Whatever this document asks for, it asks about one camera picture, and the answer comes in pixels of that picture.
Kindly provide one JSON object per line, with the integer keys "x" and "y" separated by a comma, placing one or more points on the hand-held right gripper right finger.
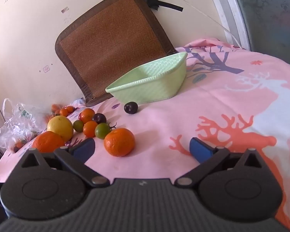
{"x": 200, "y": 151}

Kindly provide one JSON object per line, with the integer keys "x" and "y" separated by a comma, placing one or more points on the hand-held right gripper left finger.
{"x": 83, "y": 149}

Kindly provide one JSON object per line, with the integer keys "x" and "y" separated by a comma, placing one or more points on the orange tomato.
{"x": 87, "y": 114}
{"x": 90, "y": 128}

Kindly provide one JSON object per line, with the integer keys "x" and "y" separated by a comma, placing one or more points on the green tomato with stem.
{"x": 102, "y": 131}

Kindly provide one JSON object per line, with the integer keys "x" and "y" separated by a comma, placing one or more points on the yellow lemon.
{"x": 60, "y": 127}

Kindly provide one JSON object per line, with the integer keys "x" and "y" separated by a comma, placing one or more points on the red tomato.
{"x": 79, "y": 116}

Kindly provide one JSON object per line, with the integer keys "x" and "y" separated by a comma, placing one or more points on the dark purple tomato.
{"x": 99, "y": 118}

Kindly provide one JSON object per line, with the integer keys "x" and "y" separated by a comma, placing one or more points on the large orange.
{"x": 119, "y": 142}

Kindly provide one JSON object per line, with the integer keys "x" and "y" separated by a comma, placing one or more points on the dark purple plum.
{"x": 130, "y": 107}

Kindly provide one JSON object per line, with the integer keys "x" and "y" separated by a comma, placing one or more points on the light green plastic basket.
{"x": 147, "y": 89}

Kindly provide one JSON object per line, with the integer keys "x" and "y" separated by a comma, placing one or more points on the small green tomato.
{"x": 78, "y": 126}

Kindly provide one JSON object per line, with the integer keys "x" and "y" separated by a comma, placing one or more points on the small orange kumquat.
{"x": 55, "y": 106}
{"x": 63, "y": 112}
{"x": 56, "y": 112}
{"x": 69, "y": 108}

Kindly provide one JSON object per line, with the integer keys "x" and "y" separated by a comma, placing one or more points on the pink printed blanket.
{"x": 159, "y": 125}

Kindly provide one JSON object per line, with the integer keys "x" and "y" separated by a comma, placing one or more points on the clear plastic bag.
{"x": 14, "y": 125}

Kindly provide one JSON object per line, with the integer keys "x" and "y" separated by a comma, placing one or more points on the brown woven seat mat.
{"x": 106, "y": 41}

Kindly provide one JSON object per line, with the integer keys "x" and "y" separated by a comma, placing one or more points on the window pane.
{"x": 268, "y": 17}

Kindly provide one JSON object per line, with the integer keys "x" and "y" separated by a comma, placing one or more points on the small pink wall sticker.
{"x": 46, "y": 69}

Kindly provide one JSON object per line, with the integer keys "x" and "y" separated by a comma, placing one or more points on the white window frame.
{"x": 228, "y": 12}

